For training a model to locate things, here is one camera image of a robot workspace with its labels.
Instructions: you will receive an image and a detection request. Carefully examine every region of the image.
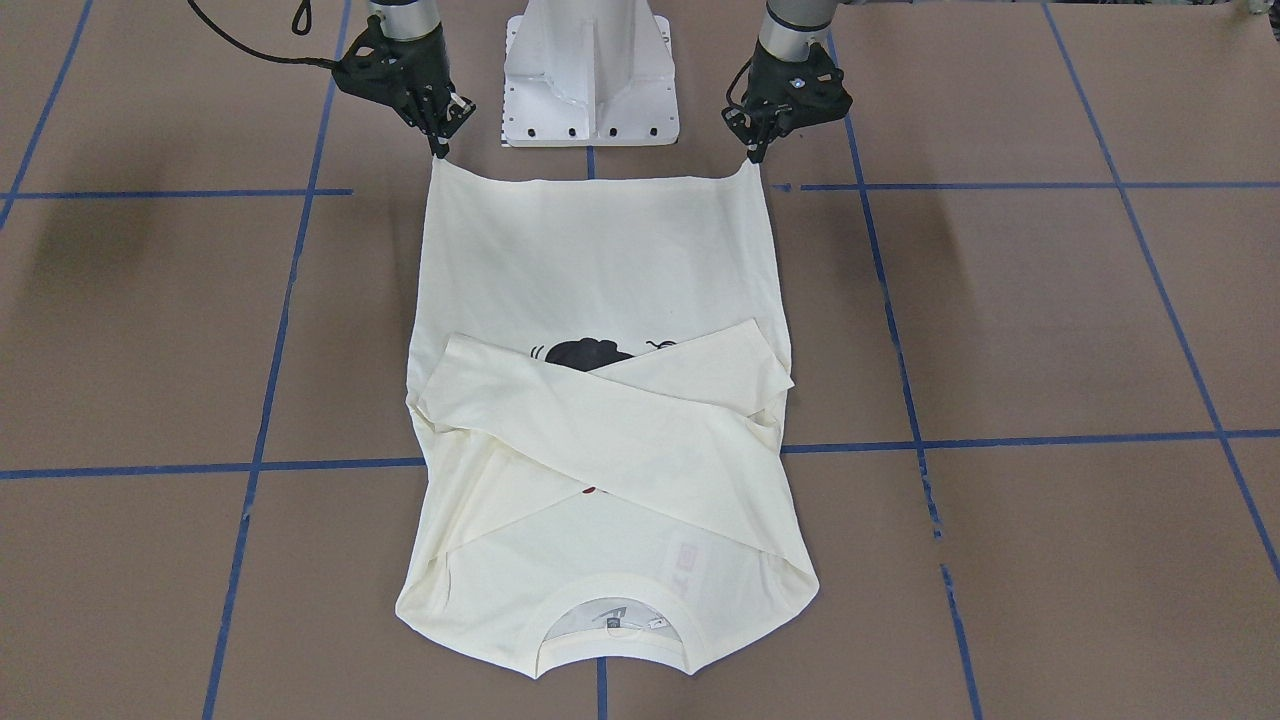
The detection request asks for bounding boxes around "white camera pole base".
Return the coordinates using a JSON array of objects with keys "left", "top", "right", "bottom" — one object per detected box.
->
[{"left": 500, "top": 1, "right": 681, "bottom": 149}]

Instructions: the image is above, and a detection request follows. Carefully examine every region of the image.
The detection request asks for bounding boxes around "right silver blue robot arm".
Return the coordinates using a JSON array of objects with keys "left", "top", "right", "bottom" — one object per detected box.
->
[{"left": 332, "top": 1, "right": 476, "bottom": 159}]

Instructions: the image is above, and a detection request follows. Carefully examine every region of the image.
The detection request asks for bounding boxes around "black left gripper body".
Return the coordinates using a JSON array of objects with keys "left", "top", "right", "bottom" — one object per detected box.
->
[{"left": 726, "top": 44, "right": 852, "bottom": 136}]

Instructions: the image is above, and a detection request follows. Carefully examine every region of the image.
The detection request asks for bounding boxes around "cream long-sleeve printed shirt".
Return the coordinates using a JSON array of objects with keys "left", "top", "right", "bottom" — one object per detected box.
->
[{"left": 394, "top": 160, "right": 820, "bottom": 678}]

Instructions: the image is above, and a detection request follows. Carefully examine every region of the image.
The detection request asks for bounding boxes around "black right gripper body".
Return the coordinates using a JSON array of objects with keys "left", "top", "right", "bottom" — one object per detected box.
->
[{"left": 332, "top": 14, "right": 458, "bottom": 131}]

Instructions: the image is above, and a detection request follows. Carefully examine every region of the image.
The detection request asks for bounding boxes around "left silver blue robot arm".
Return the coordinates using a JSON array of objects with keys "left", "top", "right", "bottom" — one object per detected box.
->
[{"left": 721, "top": 1, "right": 852, "bottom": 164}]

